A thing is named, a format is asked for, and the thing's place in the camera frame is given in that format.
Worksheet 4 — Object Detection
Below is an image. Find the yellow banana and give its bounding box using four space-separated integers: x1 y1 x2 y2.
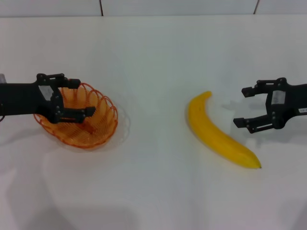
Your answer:
187 91 262 170

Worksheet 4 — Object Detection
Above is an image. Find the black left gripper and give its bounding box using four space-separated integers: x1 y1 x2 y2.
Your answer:
0 72 96 125

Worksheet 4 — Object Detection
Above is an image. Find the orange woven plastic basket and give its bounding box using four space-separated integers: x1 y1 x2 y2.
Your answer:
33 82 118 150

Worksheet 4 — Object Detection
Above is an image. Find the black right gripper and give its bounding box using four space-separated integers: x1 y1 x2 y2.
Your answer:
233 77 307 134

